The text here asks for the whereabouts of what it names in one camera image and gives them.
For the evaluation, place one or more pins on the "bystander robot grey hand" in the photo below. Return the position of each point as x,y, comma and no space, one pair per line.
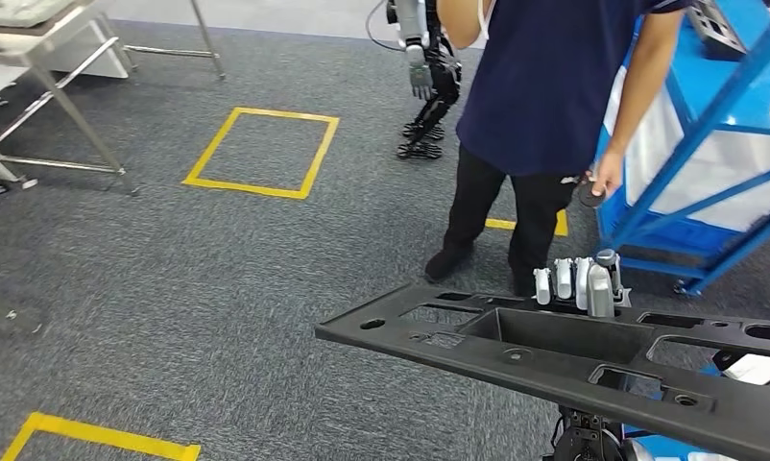
421,73

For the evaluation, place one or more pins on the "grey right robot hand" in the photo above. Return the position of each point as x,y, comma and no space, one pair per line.
600,286

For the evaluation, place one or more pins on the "small black round object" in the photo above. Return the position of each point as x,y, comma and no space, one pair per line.
590,196

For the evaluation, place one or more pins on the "black plastic plate part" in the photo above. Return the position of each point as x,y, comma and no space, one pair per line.
716,28
550,375

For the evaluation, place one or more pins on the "person's forearm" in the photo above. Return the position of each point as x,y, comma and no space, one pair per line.
461,22
639,95

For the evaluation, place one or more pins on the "blue metal shelf rack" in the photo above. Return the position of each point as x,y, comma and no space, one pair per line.
709,127

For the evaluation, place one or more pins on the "black humanoid robot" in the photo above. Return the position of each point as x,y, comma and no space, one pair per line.
445,83

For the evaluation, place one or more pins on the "yellow floor tape marking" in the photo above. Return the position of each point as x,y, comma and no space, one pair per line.
258,190
560,224
105,435

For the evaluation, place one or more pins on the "person's hand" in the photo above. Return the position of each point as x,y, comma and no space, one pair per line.
607,175

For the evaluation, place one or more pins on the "person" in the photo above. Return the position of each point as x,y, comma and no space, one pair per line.
537,95

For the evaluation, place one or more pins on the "white plastic tray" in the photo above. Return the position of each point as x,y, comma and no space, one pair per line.
16,9

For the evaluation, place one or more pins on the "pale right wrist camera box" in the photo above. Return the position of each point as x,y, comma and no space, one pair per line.
757,369

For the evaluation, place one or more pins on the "steel frame table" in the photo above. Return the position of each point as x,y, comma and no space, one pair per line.
16,48

